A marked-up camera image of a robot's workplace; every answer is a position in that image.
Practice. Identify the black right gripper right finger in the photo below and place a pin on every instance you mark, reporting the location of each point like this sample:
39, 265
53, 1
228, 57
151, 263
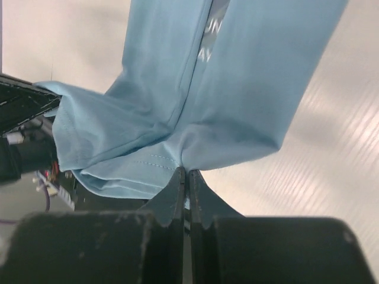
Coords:
230, 248

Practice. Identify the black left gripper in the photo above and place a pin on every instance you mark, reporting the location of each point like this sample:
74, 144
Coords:
21, 101

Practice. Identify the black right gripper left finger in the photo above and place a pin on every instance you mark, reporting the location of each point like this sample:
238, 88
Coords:
141, 246

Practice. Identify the light blue printed t-shirt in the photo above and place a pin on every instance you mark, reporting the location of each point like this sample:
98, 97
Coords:
204, 85

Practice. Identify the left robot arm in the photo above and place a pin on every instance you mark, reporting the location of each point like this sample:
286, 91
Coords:
27, 143

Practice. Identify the left white cable duct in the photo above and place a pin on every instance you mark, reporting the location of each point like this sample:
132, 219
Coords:
66, 197

